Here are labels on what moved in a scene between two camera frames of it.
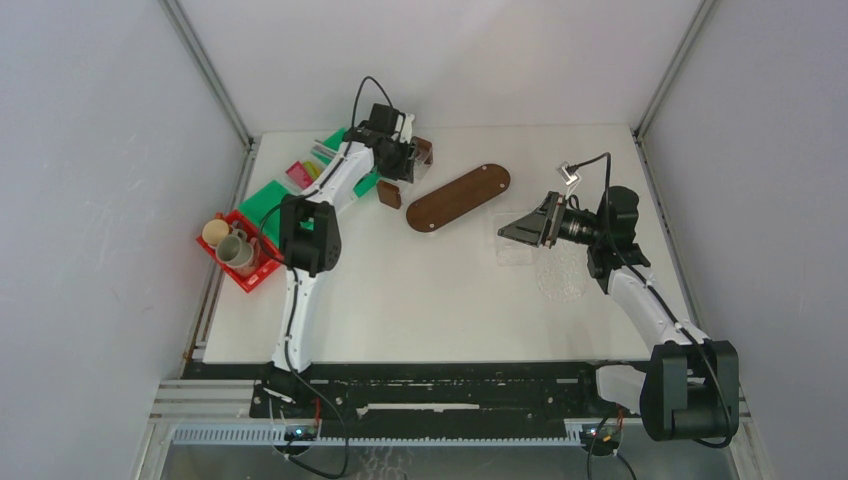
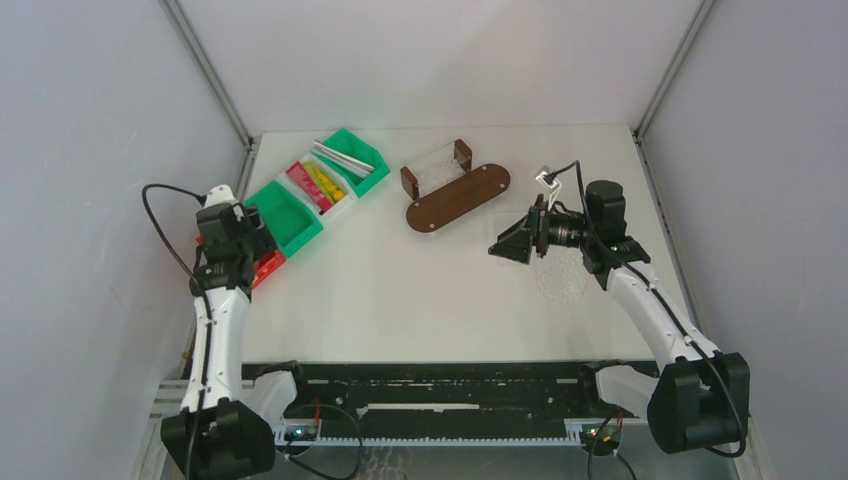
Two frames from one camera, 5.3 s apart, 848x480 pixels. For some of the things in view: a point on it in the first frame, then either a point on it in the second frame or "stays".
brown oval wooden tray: (456, 197) stays
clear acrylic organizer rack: (421, 154) → (436, 168)
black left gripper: (403, 171) → (251, 222)
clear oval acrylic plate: (562, 278) stays
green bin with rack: (263, 209) stays
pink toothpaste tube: (298, 173) stays
